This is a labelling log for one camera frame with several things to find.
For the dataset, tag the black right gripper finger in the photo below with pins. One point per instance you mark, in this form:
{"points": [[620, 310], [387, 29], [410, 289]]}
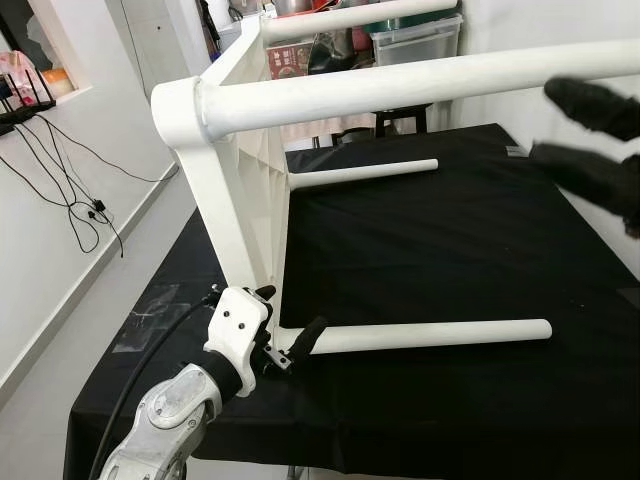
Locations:
{"points": [[590, 175], [600, 105]]}

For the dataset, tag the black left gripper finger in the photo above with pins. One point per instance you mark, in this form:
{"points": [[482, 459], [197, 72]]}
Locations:
{"points": [[308, 338], [265, 292]]}

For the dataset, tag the pink cloth covered table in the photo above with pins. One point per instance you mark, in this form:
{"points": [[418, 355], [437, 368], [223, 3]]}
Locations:
{"points": [[330, 128]]}

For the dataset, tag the black round stool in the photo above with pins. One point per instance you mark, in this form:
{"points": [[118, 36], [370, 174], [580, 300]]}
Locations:
{"points": [[400, 115]]}

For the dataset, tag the clear plastic storage box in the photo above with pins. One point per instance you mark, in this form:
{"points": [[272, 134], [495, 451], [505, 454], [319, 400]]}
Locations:
{"points": [[420, 42]]}

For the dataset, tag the white plastic children tabletop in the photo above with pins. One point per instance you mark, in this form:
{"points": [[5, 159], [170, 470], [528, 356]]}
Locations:
{"points": [[245, 200]]}

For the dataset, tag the green round lid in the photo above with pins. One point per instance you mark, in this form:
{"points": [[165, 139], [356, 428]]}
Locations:
{"points": [[415, 15]]}

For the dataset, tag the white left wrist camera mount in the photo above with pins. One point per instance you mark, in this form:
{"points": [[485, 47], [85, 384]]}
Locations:
{"points": [[235, 330]]}

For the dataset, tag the black power adapter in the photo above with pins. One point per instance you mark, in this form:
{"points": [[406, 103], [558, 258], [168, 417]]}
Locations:
{"points": [[97, 207]]}

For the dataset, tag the black bag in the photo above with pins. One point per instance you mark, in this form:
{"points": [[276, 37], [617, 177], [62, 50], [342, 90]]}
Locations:
{"points": [[340, 55]]}

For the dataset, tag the clear plastic tape strip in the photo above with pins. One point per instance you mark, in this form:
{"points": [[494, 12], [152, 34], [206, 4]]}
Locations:
{"points": [[150, 315]]}

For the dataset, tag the red printed box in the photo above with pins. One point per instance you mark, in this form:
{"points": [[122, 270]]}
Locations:
{"points": [[290, 60]]}

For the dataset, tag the black router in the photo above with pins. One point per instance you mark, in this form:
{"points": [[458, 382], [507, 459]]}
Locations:
{"points": [[25, 110]]}

